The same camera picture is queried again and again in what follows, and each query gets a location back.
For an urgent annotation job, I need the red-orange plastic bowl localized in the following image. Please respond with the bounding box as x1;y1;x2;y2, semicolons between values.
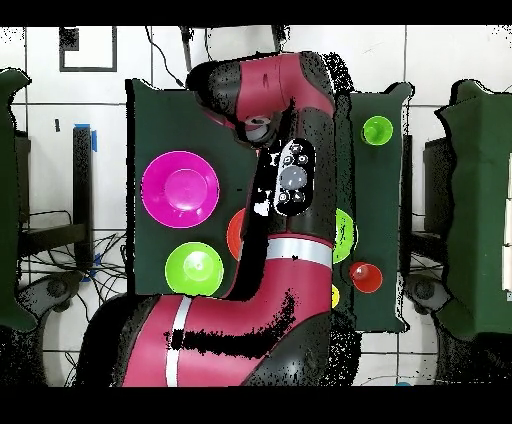
226;207;247;261

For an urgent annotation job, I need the large pink plastic bowl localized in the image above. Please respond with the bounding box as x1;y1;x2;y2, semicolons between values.
140;150;221;230

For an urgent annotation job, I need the green plastic bowl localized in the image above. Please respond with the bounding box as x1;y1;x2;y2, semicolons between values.
164;241;224;298
332;207;360;265

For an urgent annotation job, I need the dark green table cloth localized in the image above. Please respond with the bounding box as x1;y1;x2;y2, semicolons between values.
124;77;413;333

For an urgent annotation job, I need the orange-red plastic cup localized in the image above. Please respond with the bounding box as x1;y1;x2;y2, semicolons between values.
348;261;384;294

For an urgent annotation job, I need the green plastic cup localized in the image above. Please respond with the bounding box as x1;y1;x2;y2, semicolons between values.
361;115;394;146

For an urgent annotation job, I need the black tripod leg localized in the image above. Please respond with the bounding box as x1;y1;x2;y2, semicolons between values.
178;25;195;71
270;25;291;53

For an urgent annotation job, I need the blue tape strip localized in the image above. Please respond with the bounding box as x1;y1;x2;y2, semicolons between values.
73;122;98;153

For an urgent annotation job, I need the black metal stand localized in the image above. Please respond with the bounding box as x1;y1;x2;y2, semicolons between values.
401;135;453;261
17;125;95;273

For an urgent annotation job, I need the neighbouring green table cloth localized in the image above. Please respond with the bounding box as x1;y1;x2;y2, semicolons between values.
435;78;512;341
0;67;39;333

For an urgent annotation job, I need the black cable with plug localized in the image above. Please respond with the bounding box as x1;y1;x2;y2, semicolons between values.
144;25;187;90

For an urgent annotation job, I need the tangle of black cables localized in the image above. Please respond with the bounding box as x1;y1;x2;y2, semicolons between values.
19;231;129;387

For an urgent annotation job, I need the black square floor frame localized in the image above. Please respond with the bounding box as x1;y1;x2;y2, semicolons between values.
58;25;118;73

